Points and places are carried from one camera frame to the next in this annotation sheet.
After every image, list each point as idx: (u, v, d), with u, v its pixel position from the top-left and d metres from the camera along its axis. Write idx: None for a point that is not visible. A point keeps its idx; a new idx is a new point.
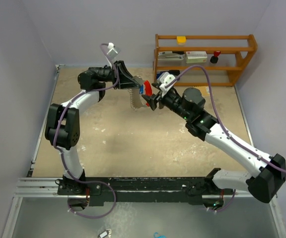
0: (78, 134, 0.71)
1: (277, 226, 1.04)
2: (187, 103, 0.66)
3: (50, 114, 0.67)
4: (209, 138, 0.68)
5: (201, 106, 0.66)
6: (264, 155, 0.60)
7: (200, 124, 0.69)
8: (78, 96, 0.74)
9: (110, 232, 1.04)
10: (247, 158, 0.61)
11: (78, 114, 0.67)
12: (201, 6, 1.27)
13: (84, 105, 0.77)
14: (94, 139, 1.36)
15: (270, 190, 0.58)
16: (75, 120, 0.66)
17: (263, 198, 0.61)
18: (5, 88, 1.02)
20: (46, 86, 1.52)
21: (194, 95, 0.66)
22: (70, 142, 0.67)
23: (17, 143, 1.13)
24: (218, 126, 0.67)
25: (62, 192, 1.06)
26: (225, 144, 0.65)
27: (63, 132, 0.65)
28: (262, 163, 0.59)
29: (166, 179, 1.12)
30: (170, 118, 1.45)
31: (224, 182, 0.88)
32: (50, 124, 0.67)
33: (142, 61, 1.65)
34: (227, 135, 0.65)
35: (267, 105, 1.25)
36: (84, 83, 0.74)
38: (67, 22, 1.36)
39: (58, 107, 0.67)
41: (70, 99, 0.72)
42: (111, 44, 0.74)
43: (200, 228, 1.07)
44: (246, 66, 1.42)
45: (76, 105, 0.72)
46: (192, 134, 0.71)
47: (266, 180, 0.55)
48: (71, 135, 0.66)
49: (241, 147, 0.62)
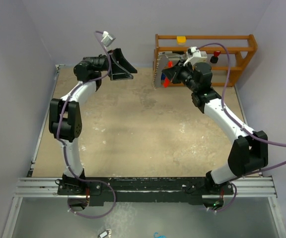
0: (81, 125, 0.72)
1: (277, 226, 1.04)
2: (196, 74, 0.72)
3: (51, 109, 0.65)
4: (206, 108, 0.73)
5: (208, 80, 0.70)
6: (249, 128, 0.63)
7: (203, 97, 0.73)
8: (76, 89, 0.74)
9: (110, 232, 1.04)
10: (231, 127, 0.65)
11: (79, 107, 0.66)
12: (201, 6, 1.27)
13: (83, 96, 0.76)
14: (94, 139, 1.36)
15: (244, 159, 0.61)
16: (77, 113, 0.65)
17: (238, 169, 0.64)
18: (5, 88, 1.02)
20: (46, 86, 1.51)
21: (204, 67, 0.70)
22: (74, 135, 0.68)
23: (17, 143, 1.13)
24: (218, 100, 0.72)
25: (62, 192, 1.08)
26: (217, 115, 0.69)
27: (67, 126, 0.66)
28: (243, 133, 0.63)
29: (166, 178, 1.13)
30: (170, 118, 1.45)
31: (220, 176, 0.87)
32: (53, 119, 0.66)
33: (142, 61, 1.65)
34: (222, 107, 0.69)
35: (267, 105, 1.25)
36: (80, 74, 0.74)
38: (67, 22, 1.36)
39: (58, 101, 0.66)
41: (69, 93, 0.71)
42: (106, 32, 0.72)
43: (200, 229, 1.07)
44: (246, 66, 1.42)
45: (75, 97, 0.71)
46: (194, 104, 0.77)
47: (238, 146, 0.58)
48: (75, 128, 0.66)
49: (229, 118, 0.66)
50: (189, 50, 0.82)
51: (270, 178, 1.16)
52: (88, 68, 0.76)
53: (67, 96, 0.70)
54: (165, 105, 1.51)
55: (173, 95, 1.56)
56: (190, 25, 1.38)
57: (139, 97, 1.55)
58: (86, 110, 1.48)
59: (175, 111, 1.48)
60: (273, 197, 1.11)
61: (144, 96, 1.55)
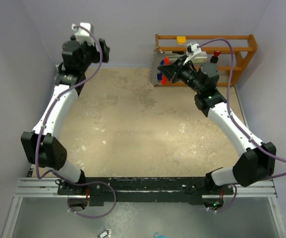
0: (65, 152, 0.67)
1: (278, 226, 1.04)
2: (201, 75, 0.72)
3: (25, 145, 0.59)
4: (211, 113, 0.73)
5: (214, 82, 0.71)
6: (256, 140, 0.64)
7: (207, 99, 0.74)
8: (50, 112, 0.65)
9: (110, 232, 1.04)
10: (238, 138, 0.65)
11: (55, 141, 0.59)
12: (201, 6, 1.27)
13: (61, 117, 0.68)
14: (94, 139, 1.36)
15: (250, 172, 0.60)
16: (54, 148, 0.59)
17: (244, 180, 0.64)
18: (5, 88, 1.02)
20: (46, 86, 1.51)
21: (211, 69, 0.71)
22: (57, 166, 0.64)
23: (17, 143, 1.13)
24: (223, 105, 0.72)
25: (62, 192, 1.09)
26: (223, 121, 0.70)
27: (47, 159, 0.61)
28: (251, 145, 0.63)
29: (166, 178, 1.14)
30: (170, 118, 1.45)
31: (222, 177, 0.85)
32: (30, 153, 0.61)
33: (142, 61, 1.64)
34: (228, 113, 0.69)
35: (267, 105, 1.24)
36: (68, 47, 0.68)
38: (67, 22, 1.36)
39: (31, 136, 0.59)
41: (42, 121, 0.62)
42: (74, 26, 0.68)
43: (200, 229, 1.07)
44: (246, 66, 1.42)
45: (51, 124, 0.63)
46: (198, 107, 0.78)
47: (247, 159, 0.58)
48: (56, 159, 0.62)
49: (236, 127, 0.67)
50: (189, 48, 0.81)
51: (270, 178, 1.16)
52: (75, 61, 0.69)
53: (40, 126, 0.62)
54: (165, 105, 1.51)
55: (173, 95, 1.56)
56: (190, 26, 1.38)
57: (139, 97, 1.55)
58: (86, 110, 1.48)
59: (175, 111, 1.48)
60: (273, 197, 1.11)
61: (144, 96, 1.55)
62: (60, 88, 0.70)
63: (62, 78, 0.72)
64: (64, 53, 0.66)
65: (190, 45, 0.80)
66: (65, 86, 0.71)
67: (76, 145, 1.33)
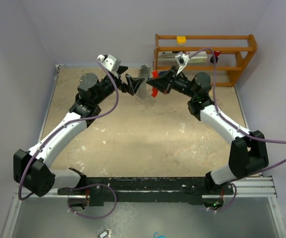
0: (52, 181, 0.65)
1: (277, 226, 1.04)
2: (195, 86, 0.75)
3: (15, 163, 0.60)
4: (202, 115, 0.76)
5: (207, 91, 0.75)
6: (244, 129, 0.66)
7: (199, 106, 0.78)
8: (50, 138, 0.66)
9: (110, 232, 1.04)
10: (227, 130, 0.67)
11: (45, 168, 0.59)
12: (201, 6, 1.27)
13: (60, 146, 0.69)
14: (94, 139, 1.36)
15: (244, 161, 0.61)
16: (40, 175, 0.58)
17: (240, 172, 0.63)
18: (5, 88, 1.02)
20: (46, 86, 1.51)
21: (204, 80, 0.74)
22: (38, 194, 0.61)
23: (17, 143, 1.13)
24: (211, 106, 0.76)
25: (62, 192, 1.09)
26: (213, 120, 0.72)
27: (30, 184, 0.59)
28: (240, 135, 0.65)
29: (166, 178, 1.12)
30: (170, 118, 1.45)
31: (222, 178, 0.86)
32: (17, 173, 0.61)
33: (142, 61, 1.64)
34: (216, 112, 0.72)
35: (267, 105, 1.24)
36: (85, 82, 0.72)
38: (67, 22, 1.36)
39: (24, 155, 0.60)
41: (40, 144, 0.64)
42: (101, 57, 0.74)
43: (200, 229, 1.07)
44: (246, 66, 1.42)
45: (47, 150, 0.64)
46: (190, 112, 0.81)
47: (237, 147, 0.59)
48: (40, 187, 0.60)
49: (224, 121, 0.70)
50: (180, 57, 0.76)
51: (270, 178, 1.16)
52: (90, 95, 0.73)
53: (37, 148, 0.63)
54: (165, 105, 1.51)
55: (173, 95, 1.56)
56: (190, 26, 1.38)
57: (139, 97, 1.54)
58: None
59: (175, 111, 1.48)
60: (273, 197, 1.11)
61: None
62: (72, 116, 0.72)
63: (77, 107, 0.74)
64: (80, 87, 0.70)
65: (181, 56, 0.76)
66: (77, 115, 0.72)
67: (76, 145, 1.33)
